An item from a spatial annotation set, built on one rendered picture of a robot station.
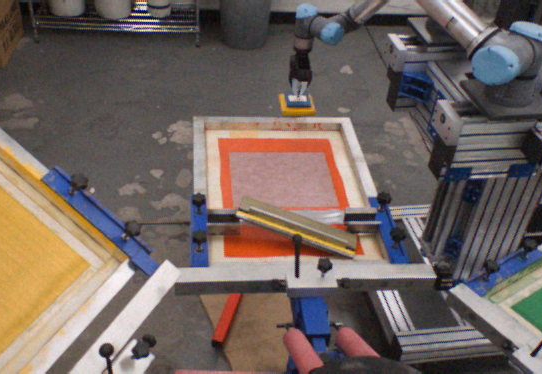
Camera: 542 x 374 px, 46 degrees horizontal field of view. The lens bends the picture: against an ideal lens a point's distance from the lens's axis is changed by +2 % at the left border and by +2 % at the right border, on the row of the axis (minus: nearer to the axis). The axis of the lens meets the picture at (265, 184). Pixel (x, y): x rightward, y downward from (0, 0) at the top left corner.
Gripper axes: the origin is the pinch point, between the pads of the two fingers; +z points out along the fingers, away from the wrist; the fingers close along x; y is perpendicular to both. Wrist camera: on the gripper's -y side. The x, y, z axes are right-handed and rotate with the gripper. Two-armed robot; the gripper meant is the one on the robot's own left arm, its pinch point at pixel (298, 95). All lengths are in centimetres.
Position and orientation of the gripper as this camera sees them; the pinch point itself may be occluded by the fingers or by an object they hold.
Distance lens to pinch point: 250.9
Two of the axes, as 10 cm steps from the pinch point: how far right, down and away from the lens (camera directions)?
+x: -9.9, 0.0, -1.1
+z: -0.7, 7.9, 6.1
